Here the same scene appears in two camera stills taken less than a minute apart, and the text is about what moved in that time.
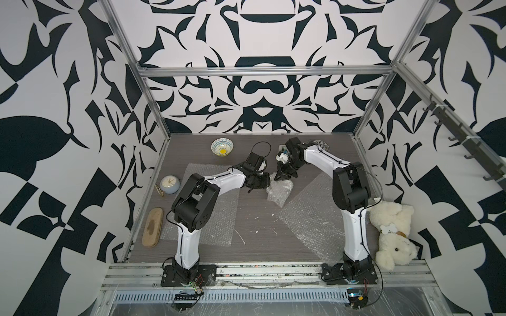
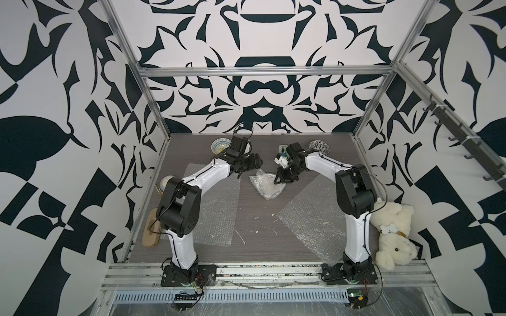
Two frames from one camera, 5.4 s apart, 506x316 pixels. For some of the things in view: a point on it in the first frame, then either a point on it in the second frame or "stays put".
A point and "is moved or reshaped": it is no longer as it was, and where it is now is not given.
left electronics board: x=183 y=301 stays put
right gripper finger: x=281 y=176 stays put
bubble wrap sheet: x=278 y=192 is moved or reshaped
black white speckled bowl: x=322 y=144 stays put
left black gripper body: x=261 y=181 → x=240 y=163
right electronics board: x=357 y=298 stays put
